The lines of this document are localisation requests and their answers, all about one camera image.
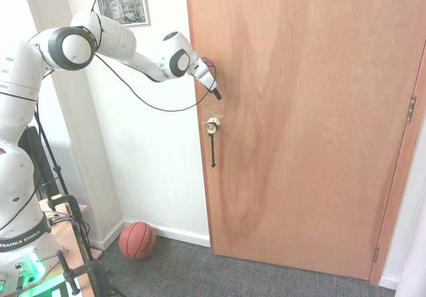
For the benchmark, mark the white baseboard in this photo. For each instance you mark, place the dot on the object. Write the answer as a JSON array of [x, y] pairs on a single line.
[[173, 233]]

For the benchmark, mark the brass door knob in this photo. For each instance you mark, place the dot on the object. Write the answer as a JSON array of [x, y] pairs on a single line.
[[212, 126]]

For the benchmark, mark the orange Spalding basketball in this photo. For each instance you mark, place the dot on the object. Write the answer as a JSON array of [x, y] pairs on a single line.
[[137, 241]]

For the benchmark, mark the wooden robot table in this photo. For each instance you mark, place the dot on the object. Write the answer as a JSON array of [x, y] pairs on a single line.
[[66, 240]]

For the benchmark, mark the wooden door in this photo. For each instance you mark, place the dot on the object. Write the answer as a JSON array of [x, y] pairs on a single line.
[[299, 127]]

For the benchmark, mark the large black C-clamp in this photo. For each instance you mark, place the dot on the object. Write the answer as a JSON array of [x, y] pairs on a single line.
[[96, 275], [75, 210]]

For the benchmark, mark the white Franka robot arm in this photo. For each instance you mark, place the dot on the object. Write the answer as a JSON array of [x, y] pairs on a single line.
[[110, 37]]

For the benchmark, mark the black rectangular panel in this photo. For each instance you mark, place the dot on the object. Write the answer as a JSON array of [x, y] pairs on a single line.
[[31, 150]]

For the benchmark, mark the brass door hinge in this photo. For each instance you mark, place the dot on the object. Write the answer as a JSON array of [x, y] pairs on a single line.
[[411, 109], [376, 254]]

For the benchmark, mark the black camera tripod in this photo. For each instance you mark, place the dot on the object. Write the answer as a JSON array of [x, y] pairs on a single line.
[[53, 164]]

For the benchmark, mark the green white marker board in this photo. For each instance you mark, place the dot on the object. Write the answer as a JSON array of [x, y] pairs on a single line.
[[53, 288]]

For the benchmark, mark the clear tape piece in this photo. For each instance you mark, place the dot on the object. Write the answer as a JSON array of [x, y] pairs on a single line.
[[213, 113]]

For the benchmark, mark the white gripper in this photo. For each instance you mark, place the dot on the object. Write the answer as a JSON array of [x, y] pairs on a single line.
[[203, 74]]

